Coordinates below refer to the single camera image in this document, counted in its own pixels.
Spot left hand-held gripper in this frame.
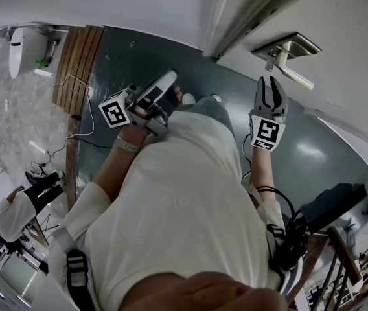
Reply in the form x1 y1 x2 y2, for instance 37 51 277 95
98 70 181 139

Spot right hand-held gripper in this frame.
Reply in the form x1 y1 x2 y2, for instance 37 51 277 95
248 75 290 152

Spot person's right forearm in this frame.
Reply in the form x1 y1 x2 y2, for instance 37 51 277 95
246 146 277 203

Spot person's left forearm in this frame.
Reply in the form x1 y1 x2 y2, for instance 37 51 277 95
89 124 151 203

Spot white door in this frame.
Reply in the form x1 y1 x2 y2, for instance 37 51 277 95
215 0 368 161

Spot person's left hand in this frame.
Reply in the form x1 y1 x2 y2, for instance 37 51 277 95
172 85 184 106

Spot person's grey trousers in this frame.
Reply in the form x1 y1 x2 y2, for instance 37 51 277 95
174 95 236 139

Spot pale wristband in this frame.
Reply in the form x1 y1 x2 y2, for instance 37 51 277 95
112 137 142 155

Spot wooden slatted board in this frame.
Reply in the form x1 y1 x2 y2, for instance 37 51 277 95
51 25 106 118

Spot black flat box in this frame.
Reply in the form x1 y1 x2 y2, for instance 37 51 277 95
299 182 368 235

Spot white power strip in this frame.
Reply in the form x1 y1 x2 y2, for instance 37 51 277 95
33 68 54 79

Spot person's white shirt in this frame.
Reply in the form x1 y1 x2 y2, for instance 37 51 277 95
46 110 287 311

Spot brown wooden floor trim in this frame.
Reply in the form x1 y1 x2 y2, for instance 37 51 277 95
65 115 82 212

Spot large white toilet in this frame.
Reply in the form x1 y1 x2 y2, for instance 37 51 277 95
8 27 49 79

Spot wooden-topped stair railing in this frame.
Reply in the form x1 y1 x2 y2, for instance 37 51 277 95
313 225 365 311

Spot person's head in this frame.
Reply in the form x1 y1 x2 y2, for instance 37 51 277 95
121 270 290 311

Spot cluttered equipment workbench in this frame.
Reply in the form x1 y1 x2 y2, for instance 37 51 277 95
0 228 51 275

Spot white floor cable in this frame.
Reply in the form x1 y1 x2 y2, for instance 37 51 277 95
52 73 96 141

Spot black floor cable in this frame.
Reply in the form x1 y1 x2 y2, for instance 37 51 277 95
30 137 113 174

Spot black right shoulder strap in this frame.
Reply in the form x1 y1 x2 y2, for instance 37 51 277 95
266 222 286 267

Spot black shoulder strap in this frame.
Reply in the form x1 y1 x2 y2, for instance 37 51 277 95
64 248 97 311
266 222 286 267

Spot black cable bundle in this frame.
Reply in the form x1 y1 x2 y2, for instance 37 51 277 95
255 185 310 271

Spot black left shoulder strap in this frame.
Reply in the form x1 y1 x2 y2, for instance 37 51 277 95
64 248 97 311

